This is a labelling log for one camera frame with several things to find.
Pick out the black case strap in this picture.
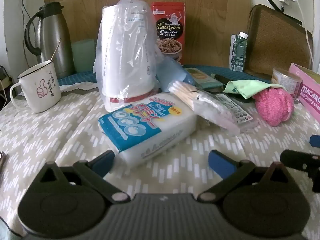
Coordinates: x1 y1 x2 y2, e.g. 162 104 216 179
266 0 304 27

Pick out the clear labelled packet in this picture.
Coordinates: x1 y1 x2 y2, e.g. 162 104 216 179
215 92 259 133

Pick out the teal flat box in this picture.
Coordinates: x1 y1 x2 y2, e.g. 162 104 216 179
185 67 224 92

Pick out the blue white sponge pack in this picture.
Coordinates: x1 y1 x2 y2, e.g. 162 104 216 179
98 92 198 168

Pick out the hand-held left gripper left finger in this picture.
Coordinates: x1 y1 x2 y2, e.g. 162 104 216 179
37 150 132 204

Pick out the light green cloth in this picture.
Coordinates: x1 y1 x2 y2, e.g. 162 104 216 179
222 79 285 99

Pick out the dark object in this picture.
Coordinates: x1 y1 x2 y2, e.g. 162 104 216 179
0 65 13 100

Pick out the beige patterned tablecloth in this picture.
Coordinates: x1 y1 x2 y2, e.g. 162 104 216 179
0 82 320 240

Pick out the green drink carton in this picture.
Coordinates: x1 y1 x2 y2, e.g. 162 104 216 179
229 32 248 72

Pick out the pink tin box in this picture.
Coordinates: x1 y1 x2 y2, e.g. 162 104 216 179
289 63 320 122

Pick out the small tin can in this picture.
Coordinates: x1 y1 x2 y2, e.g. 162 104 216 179
271 67 303 98

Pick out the pink fluffy sock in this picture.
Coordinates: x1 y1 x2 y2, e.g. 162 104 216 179
252 86 295 127

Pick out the white enamel mug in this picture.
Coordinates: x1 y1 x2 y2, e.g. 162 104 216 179
10 60 62 113

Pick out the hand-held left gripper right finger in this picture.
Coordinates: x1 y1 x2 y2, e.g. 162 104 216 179
199 150 288 202

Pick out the thin stirring stick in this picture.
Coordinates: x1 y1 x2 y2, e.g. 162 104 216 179
50 39 61 63

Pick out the steel thermos jug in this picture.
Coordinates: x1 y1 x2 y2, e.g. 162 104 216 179
24 2 75 79

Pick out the cotton swab pack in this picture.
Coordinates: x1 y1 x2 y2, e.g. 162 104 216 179
168 81 240 137

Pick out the translucent green cup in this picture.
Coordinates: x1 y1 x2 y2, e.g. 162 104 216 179
72 39 97 73

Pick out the plastic bag of paper cups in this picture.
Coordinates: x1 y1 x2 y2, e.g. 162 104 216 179
93 0 164 113

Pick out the black cable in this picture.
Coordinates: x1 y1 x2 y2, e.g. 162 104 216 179
19 0 32 68

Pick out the metal object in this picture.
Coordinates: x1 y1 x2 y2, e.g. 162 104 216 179
0 151 9 178

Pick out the red snack pouch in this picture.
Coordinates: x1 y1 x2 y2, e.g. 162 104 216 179
151 1 186 65

